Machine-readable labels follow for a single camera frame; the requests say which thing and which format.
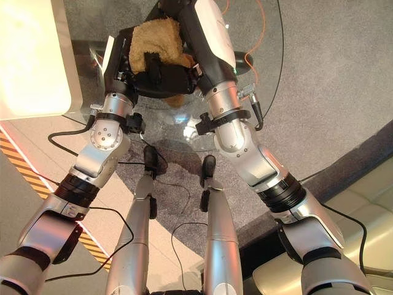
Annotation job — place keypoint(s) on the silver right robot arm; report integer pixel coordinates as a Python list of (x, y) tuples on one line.
[(245, 144)]

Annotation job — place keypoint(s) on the silver left robot leg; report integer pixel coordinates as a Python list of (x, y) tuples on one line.
[(135, 233)]

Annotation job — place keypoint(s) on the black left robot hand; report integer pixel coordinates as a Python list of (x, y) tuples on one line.
[(121, 66)]

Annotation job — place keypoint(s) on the dark robot foot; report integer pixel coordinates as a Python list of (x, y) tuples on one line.
[(153, 158), (209, 167)]

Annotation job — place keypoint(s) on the silver robot leg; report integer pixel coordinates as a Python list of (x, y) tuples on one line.
[(222, 239), (135, 233)]

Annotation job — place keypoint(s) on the dark right robot foot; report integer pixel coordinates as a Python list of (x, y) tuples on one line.
[(209, 167)]

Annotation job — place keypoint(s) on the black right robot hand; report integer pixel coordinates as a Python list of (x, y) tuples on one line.
[(202, 37)]

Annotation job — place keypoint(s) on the beige sofa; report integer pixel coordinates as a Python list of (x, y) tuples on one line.
[(362, 202)]

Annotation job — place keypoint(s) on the round glass table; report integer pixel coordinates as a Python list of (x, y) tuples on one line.
[(264, 33)]

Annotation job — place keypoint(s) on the silver right robot leg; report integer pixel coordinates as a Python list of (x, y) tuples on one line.
[(222, 239)]

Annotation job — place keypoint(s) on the yellow black hazard tape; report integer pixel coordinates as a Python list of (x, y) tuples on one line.
[(18, 161)]

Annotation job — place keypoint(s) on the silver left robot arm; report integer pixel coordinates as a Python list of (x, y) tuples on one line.
[(95, 153)]

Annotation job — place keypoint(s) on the yellow fluffy cloth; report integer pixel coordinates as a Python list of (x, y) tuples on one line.
[(156, 37)]

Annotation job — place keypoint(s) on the dark left robot foot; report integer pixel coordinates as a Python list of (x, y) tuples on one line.
[(153, 158)]

